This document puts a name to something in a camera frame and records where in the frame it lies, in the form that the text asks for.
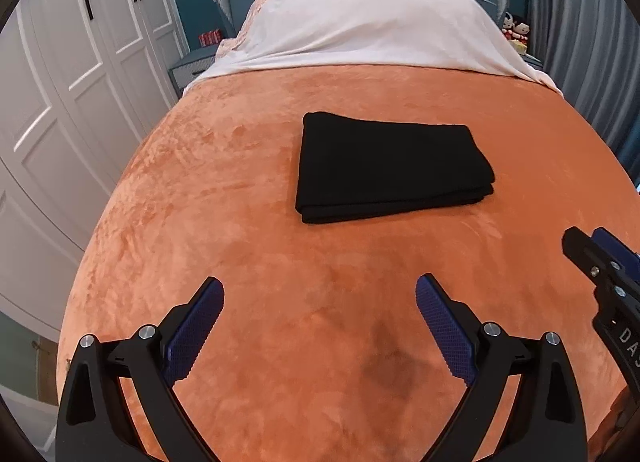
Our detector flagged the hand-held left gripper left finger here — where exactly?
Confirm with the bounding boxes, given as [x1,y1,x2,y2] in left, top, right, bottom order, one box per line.
[54,276,226,462]

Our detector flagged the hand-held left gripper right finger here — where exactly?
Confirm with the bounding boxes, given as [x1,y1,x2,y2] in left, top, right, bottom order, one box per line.
[415,272,588,462]

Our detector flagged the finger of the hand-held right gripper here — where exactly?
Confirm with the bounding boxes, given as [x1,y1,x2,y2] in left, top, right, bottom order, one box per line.
[590,226,640,286]
[562,226,615,288]

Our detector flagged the black pants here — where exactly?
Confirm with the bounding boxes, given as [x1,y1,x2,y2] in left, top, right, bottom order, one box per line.
[294,111,496,226]

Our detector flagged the orange plush blanket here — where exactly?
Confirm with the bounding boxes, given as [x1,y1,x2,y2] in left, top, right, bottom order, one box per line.
[57,62,640,462]

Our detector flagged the grey curtain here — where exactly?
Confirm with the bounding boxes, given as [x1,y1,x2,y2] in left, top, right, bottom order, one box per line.
[527,0,640,184]

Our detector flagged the white wardrobe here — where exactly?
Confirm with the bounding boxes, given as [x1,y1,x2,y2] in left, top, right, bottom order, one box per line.
[0,0,192,344]

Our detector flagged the blue-grey nightstand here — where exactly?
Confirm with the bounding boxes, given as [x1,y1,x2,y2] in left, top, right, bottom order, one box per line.
[167,49,221,99]

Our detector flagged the white bed sheet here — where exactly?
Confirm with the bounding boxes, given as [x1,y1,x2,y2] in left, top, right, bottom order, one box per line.
[182,0,564,96]

